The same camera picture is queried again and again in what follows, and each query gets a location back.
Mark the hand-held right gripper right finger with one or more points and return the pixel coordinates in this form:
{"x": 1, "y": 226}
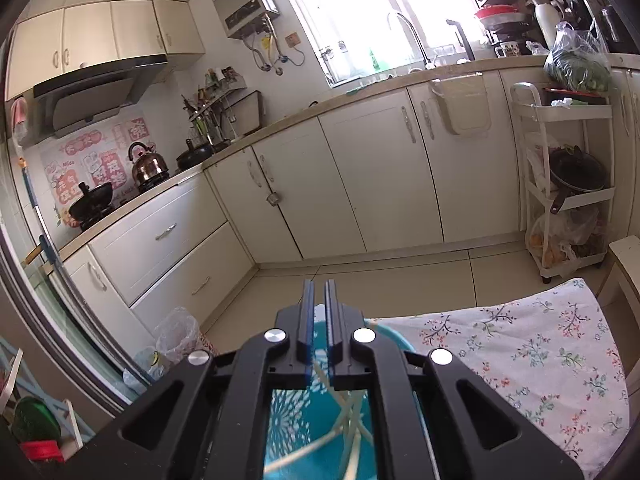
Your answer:
{"x": 331, "y": 320}

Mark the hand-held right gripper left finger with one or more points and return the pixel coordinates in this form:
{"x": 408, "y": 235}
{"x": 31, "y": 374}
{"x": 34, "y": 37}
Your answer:
{"x": 308, "y": 320}

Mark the single wooden chopstick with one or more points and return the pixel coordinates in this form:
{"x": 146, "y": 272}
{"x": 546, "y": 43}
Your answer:
{"x": 320, "y": 371}

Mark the teal perforated plastic basket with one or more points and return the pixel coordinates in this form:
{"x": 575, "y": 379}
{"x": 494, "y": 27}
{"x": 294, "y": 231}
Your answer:
{"x": 295, "y": 420}

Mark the floral trash bin with bag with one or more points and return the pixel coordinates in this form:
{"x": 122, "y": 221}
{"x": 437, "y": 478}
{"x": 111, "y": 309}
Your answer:
{"x": 180, "y": 332}

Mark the cream base cabinets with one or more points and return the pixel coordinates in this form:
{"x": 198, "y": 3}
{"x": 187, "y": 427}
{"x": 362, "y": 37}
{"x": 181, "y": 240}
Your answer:
{"x": 350, "y": 175}

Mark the floral tablecloth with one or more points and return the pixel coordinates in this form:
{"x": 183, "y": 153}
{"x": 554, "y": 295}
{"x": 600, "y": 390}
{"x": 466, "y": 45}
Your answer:
{"x": 525, "y": 360}

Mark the black frying pan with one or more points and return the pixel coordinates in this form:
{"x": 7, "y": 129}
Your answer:
{"x": 192, "y": 157}

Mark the dark framed board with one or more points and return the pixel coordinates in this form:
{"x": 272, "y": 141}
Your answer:
{"x": 247, "y": 112}

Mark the beige kitchen countertop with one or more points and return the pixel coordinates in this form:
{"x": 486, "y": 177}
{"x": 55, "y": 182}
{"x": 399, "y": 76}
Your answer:
{"x": 350, "y": 97}

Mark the steel kettle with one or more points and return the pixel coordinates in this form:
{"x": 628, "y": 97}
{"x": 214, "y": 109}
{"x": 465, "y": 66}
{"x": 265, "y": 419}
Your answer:
{"x": 147, "y": 165}

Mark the black wok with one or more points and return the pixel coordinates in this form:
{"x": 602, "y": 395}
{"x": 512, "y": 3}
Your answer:
{"x": 92, "y": 205}

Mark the plastic bags of produce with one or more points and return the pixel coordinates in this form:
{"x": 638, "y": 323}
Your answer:
{"x": 565, "y": 235}

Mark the white trolley cart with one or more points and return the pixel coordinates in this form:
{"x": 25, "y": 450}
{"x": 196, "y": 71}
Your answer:
{"x": 525, "y": 160}

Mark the white hanging waste bin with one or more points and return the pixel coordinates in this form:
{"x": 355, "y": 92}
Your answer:
{"x": 462, "y": 105}

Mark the white and blue shelf rack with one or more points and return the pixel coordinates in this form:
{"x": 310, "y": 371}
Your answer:
{"x": 70, "y": 425}

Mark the green glass bottle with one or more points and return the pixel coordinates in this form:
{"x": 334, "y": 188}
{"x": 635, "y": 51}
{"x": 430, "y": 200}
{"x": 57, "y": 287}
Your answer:
{"x": 372, "y": 62}

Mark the black pan with lid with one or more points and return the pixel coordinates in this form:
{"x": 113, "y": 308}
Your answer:
{"x": 577, "y": 172}

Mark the green round cushion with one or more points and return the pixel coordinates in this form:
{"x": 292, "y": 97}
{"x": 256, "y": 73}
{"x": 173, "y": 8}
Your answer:
{"x": 35, "y": 417}

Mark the red woven item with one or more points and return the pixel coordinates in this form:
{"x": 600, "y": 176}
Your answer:
{"x": 42, "y": 451}

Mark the white wooden stool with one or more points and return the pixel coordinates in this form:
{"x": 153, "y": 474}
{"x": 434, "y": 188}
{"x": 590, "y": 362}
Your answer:
{"x": 622, "y": 265}

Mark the chrome faucet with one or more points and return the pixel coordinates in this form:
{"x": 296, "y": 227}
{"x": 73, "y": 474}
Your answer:
{"x": 415, "y": 35}

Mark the black range hood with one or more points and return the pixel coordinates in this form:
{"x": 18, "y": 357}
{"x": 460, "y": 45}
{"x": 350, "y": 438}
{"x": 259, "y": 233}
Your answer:
{"x": 95, "y": 95}

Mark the black tap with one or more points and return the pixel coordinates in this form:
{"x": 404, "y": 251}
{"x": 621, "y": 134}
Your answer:
{"x": 462, "y": 37}

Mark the kitchen window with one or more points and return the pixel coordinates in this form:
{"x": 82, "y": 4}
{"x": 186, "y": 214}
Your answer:
{"x": 370, "y": 10}

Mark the patterned mug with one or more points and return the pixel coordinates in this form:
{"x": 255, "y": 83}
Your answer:
{"x": 506, "y": 50}

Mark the steel water heater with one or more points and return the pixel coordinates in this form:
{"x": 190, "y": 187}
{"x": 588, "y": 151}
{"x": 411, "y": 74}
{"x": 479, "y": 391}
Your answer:
{"x": 242, "y": 0}

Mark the red bowl stack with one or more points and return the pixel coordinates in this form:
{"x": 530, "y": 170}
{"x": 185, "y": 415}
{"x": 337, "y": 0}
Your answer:
{"x": 497, "y": 14}

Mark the cream drawer unit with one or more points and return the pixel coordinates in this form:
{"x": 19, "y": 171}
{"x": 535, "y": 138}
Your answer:
{"x": 627, "y": 135}

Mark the plastic bag of greens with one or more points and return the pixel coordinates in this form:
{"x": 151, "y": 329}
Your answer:
{"x": 577, "y": 67}

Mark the cream upper cabinets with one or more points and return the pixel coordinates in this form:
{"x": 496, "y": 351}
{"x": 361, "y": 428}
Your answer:
{"x": 90, "y": 35}

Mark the white thermos jug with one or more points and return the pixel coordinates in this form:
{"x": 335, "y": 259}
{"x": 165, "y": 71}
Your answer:
{"x": 545, "y": 22}

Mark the wall utensil rack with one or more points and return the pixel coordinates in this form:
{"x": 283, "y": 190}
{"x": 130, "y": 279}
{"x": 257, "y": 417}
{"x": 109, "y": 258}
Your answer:
{"x": 210, "y": 105}

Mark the grey sliding door frame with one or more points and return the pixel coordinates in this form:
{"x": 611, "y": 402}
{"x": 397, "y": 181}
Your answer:
{"x": 60, "y": 345}

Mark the pink wall stickers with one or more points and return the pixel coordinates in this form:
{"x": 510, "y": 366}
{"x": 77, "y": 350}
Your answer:
{"x": 105, "y": 160}

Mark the wall socket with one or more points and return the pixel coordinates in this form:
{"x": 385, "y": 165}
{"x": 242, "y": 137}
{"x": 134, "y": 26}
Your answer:
{"x": 292, "y": 39}

